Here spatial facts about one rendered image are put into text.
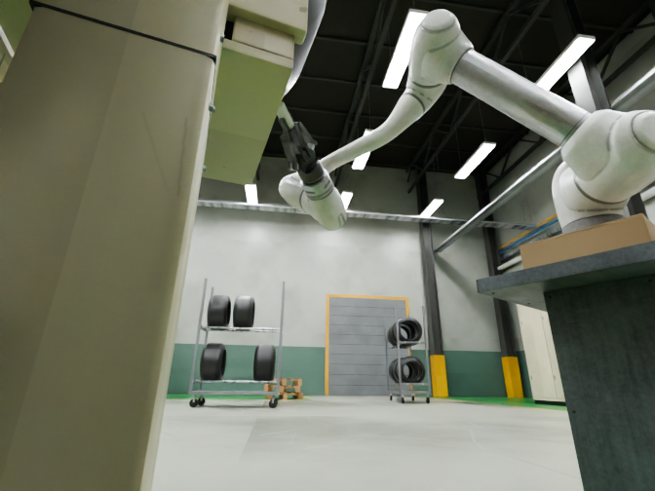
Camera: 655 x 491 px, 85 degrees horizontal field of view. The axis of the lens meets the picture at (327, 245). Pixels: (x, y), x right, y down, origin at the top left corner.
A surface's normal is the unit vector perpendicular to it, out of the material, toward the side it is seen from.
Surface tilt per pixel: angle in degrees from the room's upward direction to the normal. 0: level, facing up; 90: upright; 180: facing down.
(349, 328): 90
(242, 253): 90
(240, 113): 180
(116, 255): 90
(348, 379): 90
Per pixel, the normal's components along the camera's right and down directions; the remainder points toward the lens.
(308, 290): 0.14, -0.35
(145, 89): 0.36, -0.33
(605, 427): -0.79, -0.23
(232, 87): -0.01, 0.93
